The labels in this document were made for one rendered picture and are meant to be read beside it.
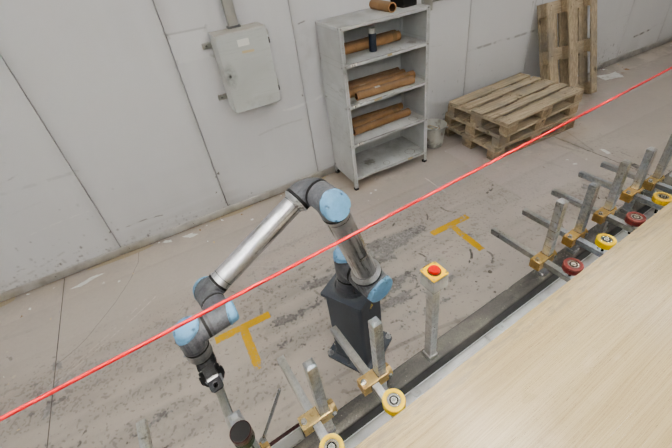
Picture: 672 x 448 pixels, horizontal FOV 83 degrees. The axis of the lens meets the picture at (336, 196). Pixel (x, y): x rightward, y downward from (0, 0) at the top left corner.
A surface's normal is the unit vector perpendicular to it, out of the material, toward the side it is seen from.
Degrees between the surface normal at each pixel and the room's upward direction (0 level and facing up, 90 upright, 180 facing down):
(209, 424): 0
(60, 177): 90
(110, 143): 90
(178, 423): 0
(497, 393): 0
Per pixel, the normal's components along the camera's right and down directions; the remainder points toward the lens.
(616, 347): -0.12, -0.80
